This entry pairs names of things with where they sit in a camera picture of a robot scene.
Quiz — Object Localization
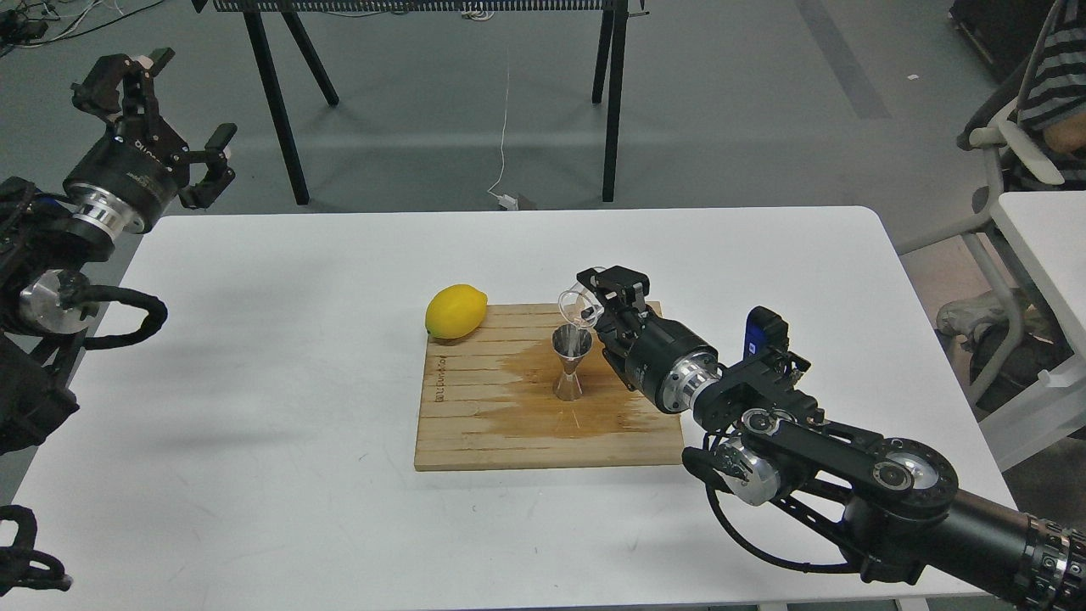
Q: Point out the person in striped shirt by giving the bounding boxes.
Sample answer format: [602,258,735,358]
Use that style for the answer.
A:
[1009,1,1085,191]

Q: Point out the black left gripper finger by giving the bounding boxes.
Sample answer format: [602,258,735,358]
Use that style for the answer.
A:
[176,123,238,211]
[71,48,177,147]

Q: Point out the black metal frame table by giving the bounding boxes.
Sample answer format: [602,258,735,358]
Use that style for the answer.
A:
[191,0,651,206]

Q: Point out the wooden cutting board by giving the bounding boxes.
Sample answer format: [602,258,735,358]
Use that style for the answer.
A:
[414,303,684,472]

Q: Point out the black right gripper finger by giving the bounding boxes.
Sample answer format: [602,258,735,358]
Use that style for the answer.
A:
[601,266,649,328]
[576,268,624,340]

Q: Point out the white side table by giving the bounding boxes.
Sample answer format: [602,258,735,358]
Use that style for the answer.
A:
[990,191,1085,356]

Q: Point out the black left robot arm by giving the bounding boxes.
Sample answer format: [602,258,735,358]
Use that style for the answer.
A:
[1,48,237,455]

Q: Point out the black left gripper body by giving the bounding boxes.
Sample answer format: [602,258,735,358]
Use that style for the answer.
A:
[64,136,189,233]

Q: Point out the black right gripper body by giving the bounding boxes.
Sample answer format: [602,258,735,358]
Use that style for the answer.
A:
[598,310,720,413]

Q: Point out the clear glass measuring cup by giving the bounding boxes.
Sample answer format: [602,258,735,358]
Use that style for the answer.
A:
[557,285,605,329]

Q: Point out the white cable with plug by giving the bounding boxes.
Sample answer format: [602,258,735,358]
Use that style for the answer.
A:
[487,68,520,211]

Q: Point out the black cables on floor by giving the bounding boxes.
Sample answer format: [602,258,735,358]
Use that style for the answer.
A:
[0,0,171,52]

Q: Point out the yellow lemon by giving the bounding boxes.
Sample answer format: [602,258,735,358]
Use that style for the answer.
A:
[424,283,488,339]

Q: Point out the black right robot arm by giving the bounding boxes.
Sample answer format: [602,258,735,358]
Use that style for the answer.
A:
[577,266,1083,610]

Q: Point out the white office chair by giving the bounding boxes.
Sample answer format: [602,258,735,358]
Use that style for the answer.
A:
[895,0,1086,472]

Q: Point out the steel double jigger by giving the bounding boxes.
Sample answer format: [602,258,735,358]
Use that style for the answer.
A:
[551,323,593,400]

